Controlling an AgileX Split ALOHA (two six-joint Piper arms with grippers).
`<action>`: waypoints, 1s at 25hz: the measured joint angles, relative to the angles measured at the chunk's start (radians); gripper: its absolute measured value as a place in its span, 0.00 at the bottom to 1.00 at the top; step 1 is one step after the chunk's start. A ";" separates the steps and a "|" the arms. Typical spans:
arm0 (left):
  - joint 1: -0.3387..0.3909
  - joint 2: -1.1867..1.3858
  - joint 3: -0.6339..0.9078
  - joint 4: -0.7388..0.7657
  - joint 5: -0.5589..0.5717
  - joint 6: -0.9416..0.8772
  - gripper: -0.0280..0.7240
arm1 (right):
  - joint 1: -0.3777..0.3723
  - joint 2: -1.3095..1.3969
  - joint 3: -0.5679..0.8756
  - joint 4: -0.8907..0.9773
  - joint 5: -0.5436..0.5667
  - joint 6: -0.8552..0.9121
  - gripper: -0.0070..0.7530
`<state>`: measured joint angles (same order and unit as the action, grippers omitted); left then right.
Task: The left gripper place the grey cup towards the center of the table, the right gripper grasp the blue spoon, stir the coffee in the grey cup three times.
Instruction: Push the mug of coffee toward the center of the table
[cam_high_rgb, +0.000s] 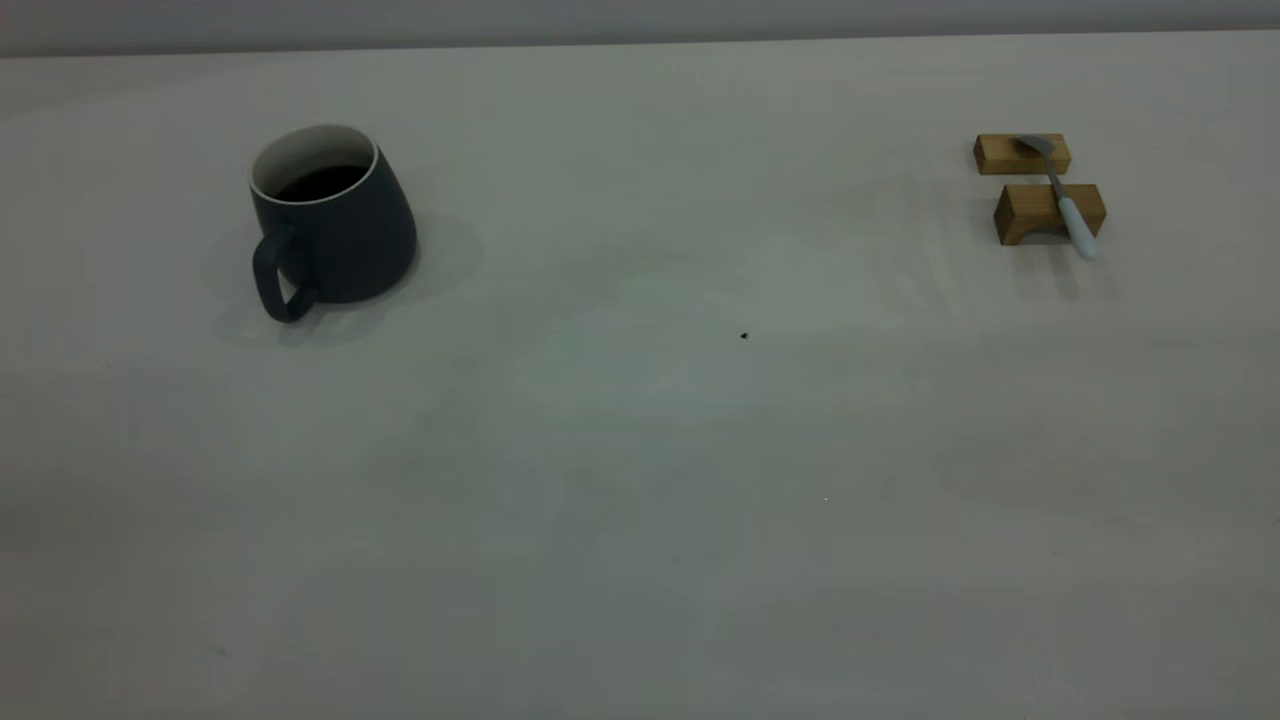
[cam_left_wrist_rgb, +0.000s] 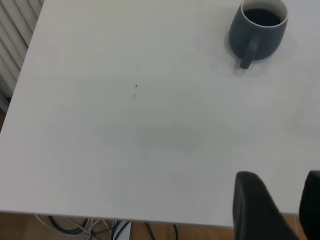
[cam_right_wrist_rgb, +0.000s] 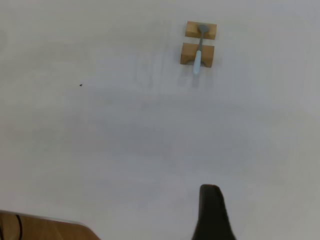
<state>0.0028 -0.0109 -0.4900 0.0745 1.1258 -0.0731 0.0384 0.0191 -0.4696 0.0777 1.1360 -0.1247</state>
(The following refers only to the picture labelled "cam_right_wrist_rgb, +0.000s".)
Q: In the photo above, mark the arched wooden block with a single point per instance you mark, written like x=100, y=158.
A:
x=187, y=53

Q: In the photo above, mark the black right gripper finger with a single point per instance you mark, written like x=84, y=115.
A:
x=212, y=215

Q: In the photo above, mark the flat wooden block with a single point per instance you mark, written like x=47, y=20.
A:
x=191, y=29

